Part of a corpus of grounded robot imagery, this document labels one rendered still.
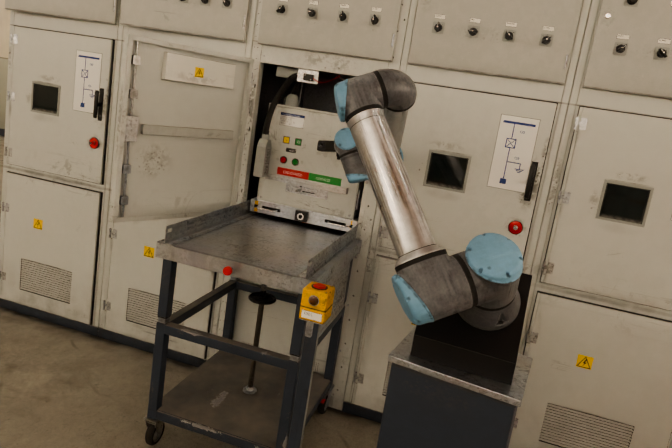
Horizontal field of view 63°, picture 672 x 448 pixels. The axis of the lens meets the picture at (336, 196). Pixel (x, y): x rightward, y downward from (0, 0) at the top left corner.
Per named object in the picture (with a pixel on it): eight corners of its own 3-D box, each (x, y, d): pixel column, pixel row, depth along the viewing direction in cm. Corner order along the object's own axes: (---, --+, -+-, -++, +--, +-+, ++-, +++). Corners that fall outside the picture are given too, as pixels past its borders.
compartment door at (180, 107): (105, 218, 224) (120, 32, 211) (228, 210, 271) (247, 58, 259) (113, 222, 219) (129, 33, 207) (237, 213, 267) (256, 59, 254)
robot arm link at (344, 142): (339, 154, 213) (331, 130, 214) (338, 159, 226) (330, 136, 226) (362, 146, 214) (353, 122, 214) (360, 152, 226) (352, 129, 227)
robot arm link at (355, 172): (377, 175, 214) (367, 145, 215) (349, 184, 213) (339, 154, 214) (374, 178, 223) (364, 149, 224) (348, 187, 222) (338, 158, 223)
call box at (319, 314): (323, 326, 162) (328, 293, 160) (297, 319, 164) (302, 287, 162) (330, 317, 169) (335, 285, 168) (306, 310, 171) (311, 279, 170)
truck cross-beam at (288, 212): (355, 233, 254) (357, 221, 253) (249, 210, 267) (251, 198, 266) (358, 231, 258) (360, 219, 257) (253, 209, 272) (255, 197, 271)
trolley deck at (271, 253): (312, 296, 187) (315, 280, 185) (155, 256, 202) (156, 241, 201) (359, 252, 251) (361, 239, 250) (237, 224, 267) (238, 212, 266)
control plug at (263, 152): (262, 178, 252) (267, 140, 249) (252, 176, 253) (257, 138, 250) (268, 176, 260) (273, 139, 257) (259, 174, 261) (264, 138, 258)
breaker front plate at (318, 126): (351, 223, 254) (368, 120, 246) (256, 202, 266) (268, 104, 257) (352, 222, 255) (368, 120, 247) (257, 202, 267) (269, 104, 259)
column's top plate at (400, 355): (531, 363, 175) (533, 357, 175) (520, 408, 146) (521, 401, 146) (417, 327, 190) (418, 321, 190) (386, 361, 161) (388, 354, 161)
